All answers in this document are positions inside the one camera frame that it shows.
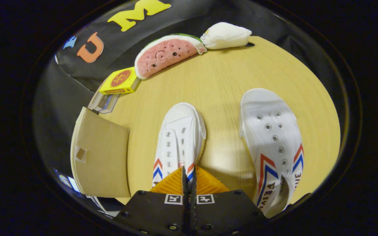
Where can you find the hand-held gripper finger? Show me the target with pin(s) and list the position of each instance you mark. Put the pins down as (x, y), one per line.
(185, 196)
(193, 203)

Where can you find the white striped shoe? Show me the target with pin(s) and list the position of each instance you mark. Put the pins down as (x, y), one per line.
(182, 131)
(267, 111)

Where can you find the white storage box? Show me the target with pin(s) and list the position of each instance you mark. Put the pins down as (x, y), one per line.
(103, 160)

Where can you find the blue book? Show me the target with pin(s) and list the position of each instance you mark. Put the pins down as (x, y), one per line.
(110, 102)

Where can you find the yellow book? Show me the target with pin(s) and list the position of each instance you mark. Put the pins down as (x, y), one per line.
(120, 80)

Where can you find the watermelon slice plush toy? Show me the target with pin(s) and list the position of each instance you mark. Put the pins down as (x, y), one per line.
(162, 55)

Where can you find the white plush toy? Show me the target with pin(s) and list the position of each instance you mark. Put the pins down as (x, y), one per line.
(225, 35)

